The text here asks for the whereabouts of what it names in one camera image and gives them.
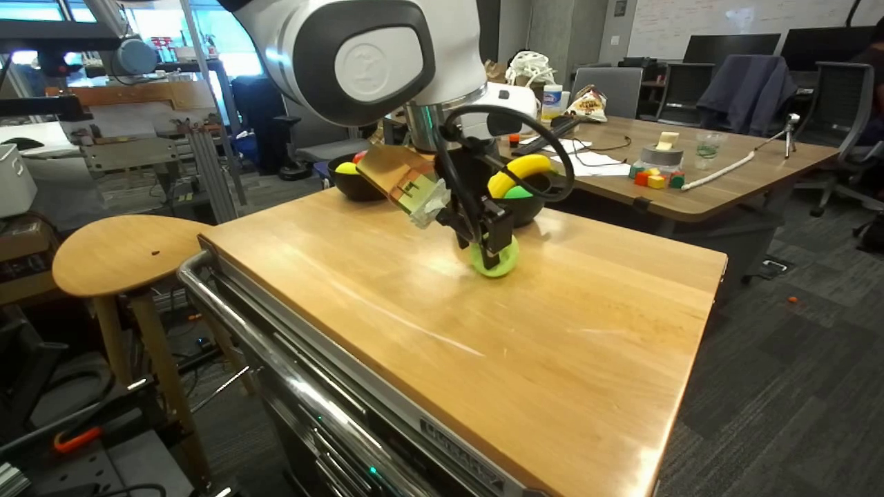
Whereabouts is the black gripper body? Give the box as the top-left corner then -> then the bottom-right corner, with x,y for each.
435,134 -> 520,238

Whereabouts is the light green lumpy plush fruit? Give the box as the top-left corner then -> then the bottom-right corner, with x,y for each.
461,231 -> 524,280

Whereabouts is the beige plush toy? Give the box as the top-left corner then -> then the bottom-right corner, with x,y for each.
566,86 -> 611,127

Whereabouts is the tan wrist mounted block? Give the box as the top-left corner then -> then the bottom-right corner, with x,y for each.
354,144 -> 439,210

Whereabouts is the large black bowl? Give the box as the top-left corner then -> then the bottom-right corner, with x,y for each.
328,151 -> 393,203

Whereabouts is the white paper sheet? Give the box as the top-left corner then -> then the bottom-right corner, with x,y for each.
556,134 -> 635,182

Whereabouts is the white cart with wooden top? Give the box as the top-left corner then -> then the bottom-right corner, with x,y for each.
178,186 -> 730,497

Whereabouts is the white woven ball sculpture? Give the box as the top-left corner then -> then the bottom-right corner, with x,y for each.
504,48 -> 558,93

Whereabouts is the light grey office chair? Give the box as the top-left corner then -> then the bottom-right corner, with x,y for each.
569,64 -> 647,120

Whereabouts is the clear plastic container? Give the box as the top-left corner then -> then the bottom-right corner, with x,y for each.
642,130 -> 685,174

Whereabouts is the wooden office desk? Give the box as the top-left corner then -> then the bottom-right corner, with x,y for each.
515,106 -> 842,307

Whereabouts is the black office chair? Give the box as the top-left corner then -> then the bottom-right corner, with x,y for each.
799,58 -> 884,221
658,58 -> 718,120

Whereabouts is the white stick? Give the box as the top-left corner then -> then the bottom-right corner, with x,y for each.
678,146 -> 774,192

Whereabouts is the dark blue jacket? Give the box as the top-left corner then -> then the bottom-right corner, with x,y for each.
696,51 -> 801,138

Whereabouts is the black computer monitor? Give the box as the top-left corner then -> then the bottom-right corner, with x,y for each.
780,24 -> 884,75
682,33 -> 784,66

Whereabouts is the small silver tripod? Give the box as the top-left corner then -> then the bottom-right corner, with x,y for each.
770,109 -> 803,162

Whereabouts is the round wooden stool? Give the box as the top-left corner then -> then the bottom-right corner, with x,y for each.
49,211 -> 216,479

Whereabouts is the black breadboard table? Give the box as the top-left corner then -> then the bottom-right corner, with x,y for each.
0,417 -> 218,497

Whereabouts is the white box device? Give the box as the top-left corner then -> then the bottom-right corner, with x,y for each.
0,140 -> 42,221

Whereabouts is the grey-green wrist camera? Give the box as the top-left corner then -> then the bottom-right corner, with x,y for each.
395,177 -> 455,231

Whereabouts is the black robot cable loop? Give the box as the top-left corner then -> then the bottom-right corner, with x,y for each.
428,99 -> 580,206

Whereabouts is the metal cart handle rail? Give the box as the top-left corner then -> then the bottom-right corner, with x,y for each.
178,251 -> 436,497

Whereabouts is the aluminium extrusion frame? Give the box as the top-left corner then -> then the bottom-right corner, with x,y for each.
64,112 -> 250,226

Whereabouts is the orange handled clamp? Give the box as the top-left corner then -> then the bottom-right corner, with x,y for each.
49,423 -> 104,457

